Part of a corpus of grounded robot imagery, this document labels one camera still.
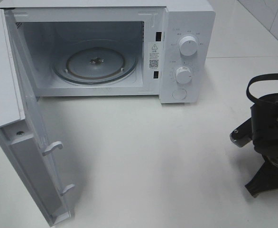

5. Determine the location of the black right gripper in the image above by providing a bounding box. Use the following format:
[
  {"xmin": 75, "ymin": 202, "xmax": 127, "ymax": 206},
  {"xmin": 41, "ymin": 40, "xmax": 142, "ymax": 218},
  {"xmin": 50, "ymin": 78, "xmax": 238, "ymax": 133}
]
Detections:
[{"xmin": 245, "ymin": 94, "xmax": 278, "ymax": 198}]

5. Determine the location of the round white door button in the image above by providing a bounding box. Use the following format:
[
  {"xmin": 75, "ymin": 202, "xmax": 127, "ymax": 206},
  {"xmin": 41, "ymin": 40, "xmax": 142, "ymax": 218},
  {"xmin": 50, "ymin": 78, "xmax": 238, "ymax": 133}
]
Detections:
[{"xmin": 172, "ymin": 89, "xmax": 187, "ymax": 100}]

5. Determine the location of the white timer knob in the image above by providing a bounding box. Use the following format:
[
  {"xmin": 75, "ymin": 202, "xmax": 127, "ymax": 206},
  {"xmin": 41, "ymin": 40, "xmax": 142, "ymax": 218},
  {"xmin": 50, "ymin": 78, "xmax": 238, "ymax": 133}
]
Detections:
[{"xmin": 175, "ymin": 66, "xmax": 193, "ymax": 84}]

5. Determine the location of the white microwave door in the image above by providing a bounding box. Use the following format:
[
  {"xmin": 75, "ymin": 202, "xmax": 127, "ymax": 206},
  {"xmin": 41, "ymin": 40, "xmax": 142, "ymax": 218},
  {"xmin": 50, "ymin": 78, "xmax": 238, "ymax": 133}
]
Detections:
[{"xmin": 0, "ymin": 9, "xmax": 74, "ymax": 226}]

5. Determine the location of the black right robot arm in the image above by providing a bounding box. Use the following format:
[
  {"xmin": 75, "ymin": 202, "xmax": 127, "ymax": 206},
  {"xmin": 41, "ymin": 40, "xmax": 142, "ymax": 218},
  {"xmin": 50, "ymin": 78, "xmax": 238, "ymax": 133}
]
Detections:
[{"xmin": 245, "ymin": 94, "xmax": 278, "ymax": 197}]

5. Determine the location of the upper white power knob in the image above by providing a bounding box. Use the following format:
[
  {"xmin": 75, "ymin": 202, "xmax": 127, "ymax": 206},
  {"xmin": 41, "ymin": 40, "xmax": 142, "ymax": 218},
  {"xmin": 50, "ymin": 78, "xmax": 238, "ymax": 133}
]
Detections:
[{"xmin": 179, "ymin": 35, "xmax": 198, "ymax": 57}]

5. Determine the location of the white microwave oven body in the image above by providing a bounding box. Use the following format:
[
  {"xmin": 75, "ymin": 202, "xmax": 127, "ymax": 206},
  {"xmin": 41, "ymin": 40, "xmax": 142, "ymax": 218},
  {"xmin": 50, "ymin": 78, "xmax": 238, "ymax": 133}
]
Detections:
[{"xmin": 0, "ymin": 0, "xmax": 215, "ymax": 104}]

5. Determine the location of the white warning label sticker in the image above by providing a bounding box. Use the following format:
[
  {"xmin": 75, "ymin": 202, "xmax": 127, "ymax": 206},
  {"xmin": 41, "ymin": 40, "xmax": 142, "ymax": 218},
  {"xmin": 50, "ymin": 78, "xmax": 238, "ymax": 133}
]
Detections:
[{"xmin": 148, "ymin": 42, "xmax": 160, "ymax": 69}]

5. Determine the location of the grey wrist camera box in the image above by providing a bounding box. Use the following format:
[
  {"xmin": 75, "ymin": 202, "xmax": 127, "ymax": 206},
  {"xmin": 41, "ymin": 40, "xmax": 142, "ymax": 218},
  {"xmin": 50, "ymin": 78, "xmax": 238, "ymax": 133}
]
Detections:
[{"xmin": 230, "ymin": 118, "xmax": 253, "ymax": 148}]

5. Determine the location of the black camera cable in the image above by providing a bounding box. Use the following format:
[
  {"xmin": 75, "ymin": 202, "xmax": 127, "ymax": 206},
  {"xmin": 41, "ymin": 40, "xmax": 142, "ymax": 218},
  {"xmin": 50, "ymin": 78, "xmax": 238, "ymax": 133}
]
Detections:
[{"xmin": 246, "ymin": 62, "xmax": 278, "ymax": 104}]

